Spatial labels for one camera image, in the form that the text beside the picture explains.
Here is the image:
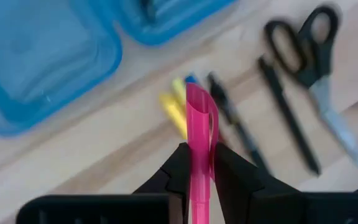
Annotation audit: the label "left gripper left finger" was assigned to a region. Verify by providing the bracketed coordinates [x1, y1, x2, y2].
[132, 142, 193, 224]

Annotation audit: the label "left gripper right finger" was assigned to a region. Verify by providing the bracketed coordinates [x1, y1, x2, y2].
[213, 142, 301, 224]

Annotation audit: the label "pink highlighter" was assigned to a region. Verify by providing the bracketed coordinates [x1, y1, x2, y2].
[185, 82, 220, 224]

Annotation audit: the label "yellow highlighter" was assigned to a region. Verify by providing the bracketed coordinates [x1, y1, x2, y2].
[158, 92, 188, 141]

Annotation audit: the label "black retractable pen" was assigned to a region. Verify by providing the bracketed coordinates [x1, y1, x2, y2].
[206, 72, 273, 177]

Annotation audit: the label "slim black pen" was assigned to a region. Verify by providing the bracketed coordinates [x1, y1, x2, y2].
[257, 57, 322, 177]

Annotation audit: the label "red pen with blue cap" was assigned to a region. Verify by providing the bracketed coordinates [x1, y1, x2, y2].
[184, 73, 199, 85]

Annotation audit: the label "black handled scissors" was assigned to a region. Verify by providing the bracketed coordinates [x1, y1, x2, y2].
[263, 5, 358, 171]

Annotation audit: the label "blue plastic supply box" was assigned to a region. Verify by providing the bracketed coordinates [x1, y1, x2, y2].
[0, 0, 239, 138]

